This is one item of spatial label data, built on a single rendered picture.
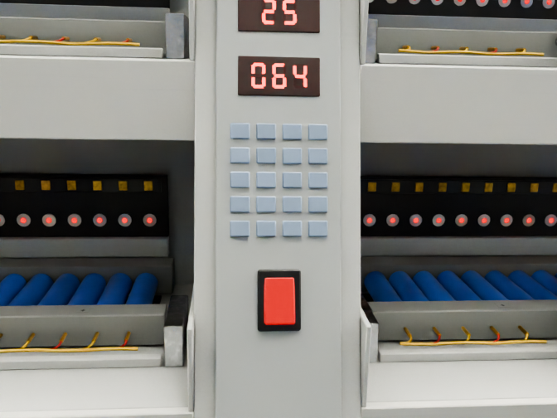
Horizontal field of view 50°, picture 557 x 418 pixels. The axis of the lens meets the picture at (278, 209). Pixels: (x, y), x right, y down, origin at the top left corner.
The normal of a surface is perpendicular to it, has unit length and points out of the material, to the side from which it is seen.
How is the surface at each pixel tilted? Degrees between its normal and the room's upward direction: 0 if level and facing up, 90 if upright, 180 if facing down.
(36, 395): 16
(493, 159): 90
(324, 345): 90
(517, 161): 90
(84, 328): 106
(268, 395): 90
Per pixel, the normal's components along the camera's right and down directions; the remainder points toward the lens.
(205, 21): 0.08, -0.02
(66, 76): 0.08, 0.26
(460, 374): 0.02, -0.97
